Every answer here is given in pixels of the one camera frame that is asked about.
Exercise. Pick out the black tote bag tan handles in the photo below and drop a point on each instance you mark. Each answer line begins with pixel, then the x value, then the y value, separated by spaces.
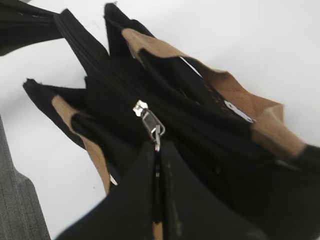
pixel 233 141

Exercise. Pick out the silver zipper slider pull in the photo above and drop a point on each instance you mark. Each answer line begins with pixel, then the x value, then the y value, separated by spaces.
pixel 152 124

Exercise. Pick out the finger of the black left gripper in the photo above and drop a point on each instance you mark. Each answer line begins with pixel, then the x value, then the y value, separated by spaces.
pixel 22 24

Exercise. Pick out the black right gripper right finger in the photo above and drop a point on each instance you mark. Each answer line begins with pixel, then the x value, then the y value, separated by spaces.
pixel 191 211

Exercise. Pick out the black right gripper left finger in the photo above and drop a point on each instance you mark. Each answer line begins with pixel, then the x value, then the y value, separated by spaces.
pixel 126 213

